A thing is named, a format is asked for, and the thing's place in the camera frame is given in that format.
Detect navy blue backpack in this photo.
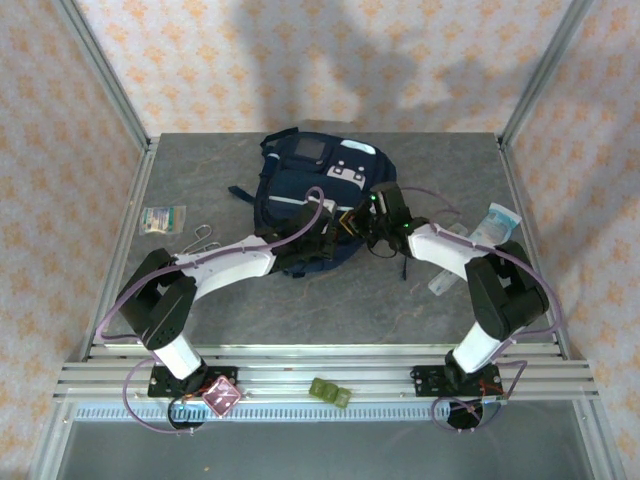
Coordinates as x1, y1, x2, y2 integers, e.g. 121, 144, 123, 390
228, 128, 409, 281

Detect blue white tissue pack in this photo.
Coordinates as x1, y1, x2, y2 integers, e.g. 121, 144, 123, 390
469, 202, 523, 246

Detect green white sticker packet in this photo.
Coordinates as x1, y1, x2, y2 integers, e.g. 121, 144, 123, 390
138, 205, 187, 236

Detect green block strip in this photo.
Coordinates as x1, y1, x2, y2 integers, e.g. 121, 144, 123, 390
308, 377, 353, 409

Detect pink square tag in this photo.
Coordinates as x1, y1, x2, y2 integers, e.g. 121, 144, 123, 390
201, 376, 244, 417

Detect aluminium table side rail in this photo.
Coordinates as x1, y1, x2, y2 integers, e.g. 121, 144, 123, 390
79, 138, 162, 362
497, 138, 572, 361

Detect aluminium mounting rail beams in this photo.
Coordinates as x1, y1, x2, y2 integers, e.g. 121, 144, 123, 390
53, 343, 600, 402

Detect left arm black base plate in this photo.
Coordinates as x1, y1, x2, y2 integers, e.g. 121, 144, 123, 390
147, 366, 239, 399

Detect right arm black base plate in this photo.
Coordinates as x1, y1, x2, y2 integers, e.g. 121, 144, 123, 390
410, 364, 502, 398

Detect grey slotted cable duct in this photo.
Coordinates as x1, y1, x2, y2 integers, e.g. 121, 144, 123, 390
73, 403, 504, 422

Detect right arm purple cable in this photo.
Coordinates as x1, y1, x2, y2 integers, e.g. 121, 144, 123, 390
399, 185, 566, 434

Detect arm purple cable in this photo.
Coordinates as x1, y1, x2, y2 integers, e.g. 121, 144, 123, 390
399, 185, 566, 434
97, 185, 326, 436

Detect aluminium frame post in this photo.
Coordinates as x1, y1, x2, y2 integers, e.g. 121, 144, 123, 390
498, 0, 599, 149
52, 0, 153, 151

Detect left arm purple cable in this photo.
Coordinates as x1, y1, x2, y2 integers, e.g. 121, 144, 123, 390
97, 185, 326, 436

